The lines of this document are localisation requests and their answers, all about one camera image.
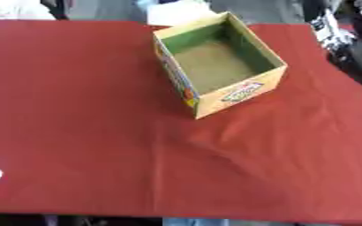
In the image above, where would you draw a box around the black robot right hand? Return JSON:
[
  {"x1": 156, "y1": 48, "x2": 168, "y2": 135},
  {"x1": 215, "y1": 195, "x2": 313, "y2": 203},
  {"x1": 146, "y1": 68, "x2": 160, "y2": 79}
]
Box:
[{"x1": 299, "y1": 0, "x2": 342, "y2": 23}]

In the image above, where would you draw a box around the tan cardboard box green inside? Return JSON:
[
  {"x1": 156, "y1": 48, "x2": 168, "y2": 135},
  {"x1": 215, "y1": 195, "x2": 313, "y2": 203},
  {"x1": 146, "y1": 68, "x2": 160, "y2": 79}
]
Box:
[{"x1": 151, "y1": 11, "x2": 290, "y2": 120}]

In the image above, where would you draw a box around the black stand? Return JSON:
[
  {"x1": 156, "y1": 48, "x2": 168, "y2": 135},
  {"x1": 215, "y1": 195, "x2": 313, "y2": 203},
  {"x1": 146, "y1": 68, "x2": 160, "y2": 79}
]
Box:
[{"x1": 39, "y1": 0, "x2": 73, "y2": 21}]

